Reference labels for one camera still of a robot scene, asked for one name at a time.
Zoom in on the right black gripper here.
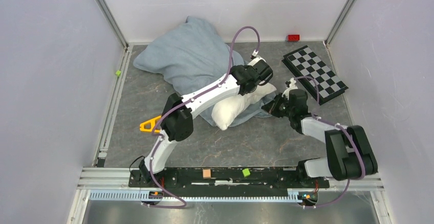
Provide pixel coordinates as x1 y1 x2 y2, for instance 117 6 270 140
262 92 294 118

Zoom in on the white pillow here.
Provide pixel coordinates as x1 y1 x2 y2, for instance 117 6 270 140
211 83 277 130

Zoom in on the blue grey pillowcase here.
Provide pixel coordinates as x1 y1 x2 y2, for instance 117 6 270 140
133 16 277 127

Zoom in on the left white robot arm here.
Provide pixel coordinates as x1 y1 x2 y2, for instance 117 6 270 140
139 57 273 187

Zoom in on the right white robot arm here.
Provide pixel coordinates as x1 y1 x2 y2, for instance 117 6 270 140
262 89 378 187

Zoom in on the black white checkerboard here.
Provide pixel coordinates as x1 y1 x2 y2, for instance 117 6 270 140
282 46 348 105

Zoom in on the red lego brick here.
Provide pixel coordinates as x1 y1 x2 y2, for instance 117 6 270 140
287 34 300 42

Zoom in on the tan wooden cube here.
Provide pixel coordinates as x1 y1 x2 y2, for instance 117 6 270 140
202 169 211 179

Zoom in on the yellow triangle piece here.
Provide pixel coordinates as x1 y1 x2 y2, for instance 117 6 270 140
139 115 161 133

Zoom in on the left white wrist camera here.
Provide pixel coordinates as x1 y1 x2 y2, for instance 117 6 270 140
248 50 265 66

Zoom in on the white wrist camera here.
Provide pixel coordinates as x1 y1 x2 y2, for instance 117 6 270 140
283 78 298 99
248 50 265 66

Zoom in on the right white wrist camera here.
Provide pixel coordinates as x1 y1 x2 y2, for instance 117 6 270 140
283 78 298 99

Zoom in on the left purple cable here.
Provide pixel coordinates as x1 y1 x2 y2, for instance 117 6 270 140
147 26 261 209

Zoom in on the green cube on rail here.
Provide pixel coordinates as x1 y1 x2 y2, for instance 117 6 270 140
242 168 251 177

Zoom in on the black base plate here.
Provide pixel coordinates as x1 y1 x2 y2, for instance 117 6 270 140
128 166 330 198

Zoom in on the white toothed rail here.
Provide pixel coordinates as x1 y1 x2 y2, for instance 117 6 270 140
89 190 315 203

